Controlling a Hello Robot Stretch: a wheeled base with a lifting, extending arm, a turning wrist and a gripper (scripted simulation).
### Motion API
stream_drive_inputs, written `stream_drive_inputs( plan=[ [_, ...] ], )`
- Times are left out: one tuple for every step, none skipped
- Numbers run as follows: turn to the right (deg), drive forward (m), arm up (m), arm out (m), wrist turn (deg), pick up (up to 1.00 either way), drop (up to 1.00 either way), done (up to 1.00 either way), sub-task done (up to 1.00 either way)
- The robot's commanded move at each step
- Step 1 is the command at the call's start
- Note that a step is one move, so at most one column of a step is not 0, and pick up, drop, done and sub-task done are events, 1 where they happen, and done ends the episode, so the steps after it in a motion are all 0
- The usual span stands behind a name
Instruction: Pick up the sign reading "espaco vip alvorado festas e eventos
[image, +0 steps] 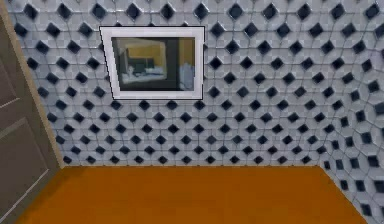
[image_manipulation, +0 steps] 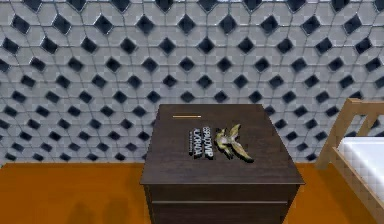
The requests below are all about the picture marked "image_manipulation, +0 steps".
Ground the dark brown wooden nightstand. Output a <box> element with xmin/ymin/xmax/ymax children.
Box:
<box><xmin>139</xmin><ymin>103</ymin><xmax>305</xmax><ymax>224</ymax></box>

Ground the white mattress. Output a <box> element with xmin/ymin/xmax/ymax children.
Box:
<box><xmin>337</xmin><ymin>136</ymin><xmax>384</xmax><ymax>204</ymax></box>

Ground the light wooden bed frame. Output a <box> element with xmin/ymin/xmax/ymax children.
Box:
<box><xmin>315</xmin><ymin>97</ymin><xmax>384</xmax><ymax>224</ymax></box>

